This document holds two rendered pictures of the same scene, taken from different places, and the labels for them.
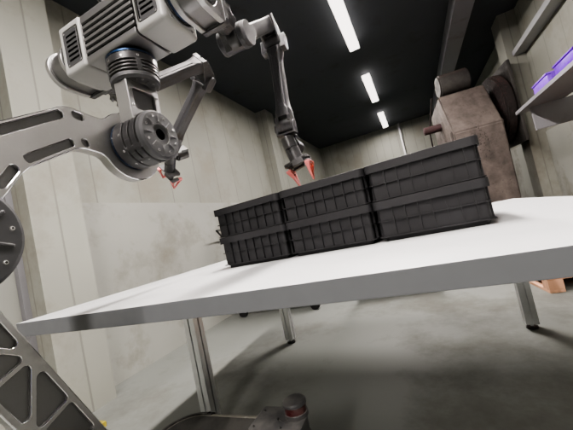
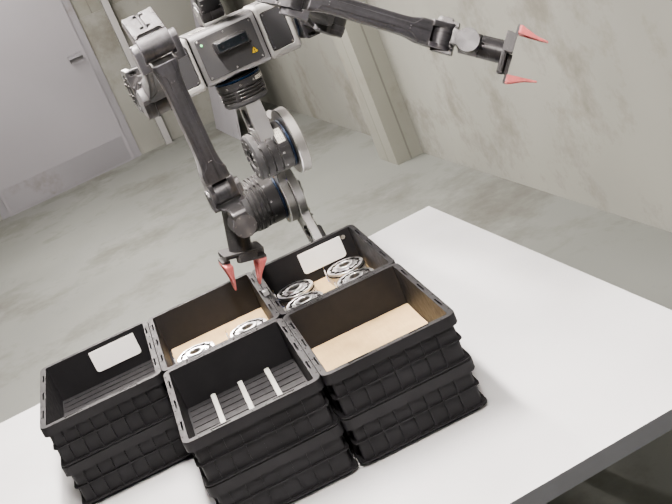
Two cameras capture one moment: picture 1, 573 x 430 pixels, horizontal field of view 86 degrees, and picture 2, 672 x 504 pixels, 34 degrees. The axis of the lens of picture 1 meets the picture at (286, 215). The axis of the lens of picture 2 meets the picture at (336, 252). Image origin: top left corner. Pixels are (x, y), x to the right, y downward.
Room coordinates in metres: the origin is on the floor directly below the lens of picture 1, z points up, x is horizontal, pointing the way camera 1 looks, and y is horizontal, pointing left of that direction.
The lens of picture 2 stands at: (3.42, -1.40, 1.85)
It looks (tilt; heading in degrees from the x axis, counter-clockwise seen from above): 19 degrees down; 145
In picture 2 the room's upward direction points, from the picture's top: 23 degrees counter-clockwise
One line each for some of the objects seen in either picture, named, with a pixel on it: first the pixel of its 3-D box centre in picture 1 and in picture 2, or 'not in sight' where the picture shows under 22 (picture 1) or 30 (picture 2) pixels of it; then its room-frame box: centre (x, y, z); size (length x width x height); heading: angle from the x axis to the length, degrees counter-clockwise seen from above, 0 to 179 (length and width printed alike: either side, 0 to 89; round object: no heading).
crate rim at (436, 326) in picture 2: not in sight; (364, 319); (1.64, -0.13, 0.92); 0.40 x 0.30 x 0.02; 152
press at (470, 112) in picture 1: (473, 159); not in sight; (4.26, -2.72, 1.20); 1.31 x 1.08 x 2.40; 157
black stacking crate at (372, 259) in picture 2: (273, 216); (328, 287); (1.29, 0.06, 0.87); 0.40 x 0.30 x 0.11; 152
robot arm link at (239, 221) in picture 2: (291, 138); (234, 208); (1.27, -0.09, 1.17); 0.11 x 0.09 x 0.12; 157
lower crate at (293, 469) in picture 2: not in sight; (267, 440); (1.50, -0.40, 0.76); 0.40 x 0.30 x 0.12; 152
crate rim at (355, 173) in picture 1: (337, 186); (211, 321); (1.15, -0.21, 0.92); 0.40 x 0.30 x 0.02; 152
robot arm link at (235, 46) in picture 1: (232, 37); (160, 96); (0.94, 0.05, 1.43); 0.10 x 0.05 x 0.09; 157
